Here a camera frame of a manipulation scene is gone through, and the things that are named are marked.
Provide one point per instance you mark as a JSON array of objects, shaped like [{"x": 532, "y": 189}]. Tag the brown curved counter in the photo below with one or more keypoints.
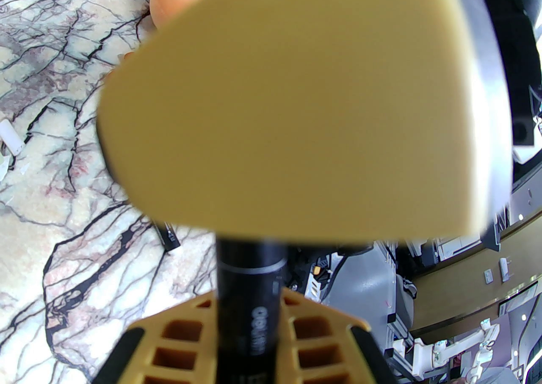
[{"x": 465, "y": 272}]

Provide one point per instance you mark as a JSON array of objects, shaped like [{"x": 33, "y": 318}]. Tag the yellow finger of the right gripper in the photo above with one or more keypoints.
[{"x": 296, "y": 98}]

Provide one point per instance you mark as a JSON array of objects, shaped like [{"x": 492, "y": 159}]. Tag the black marker pen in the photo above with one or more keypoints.
[{"x": 252, "y": 289}]

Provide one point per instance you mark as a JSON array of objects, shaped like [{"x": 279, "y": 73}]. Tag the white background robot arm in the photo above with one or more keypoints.
[{"x": 444, "y": 348}]

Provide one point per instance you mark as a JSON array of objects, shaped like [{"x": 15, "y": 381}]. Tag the white pen cap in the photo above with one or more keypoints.
[{"x": 10, "y": 136}]

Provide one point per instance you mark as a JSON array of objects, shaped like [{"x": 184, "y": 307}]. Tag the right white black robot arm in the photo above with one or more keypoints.
[{"x": 364, "y": 289}]

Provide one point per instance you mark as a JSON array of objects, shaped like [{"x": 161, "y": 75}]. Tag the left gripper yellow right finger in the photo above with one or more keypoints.
[{"x": 338, "y": 323}]

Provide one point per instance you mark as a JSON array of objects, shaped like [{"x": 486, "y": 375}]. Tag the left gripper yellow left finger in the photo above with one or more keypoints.
[{"x": 199, "y": 314}]

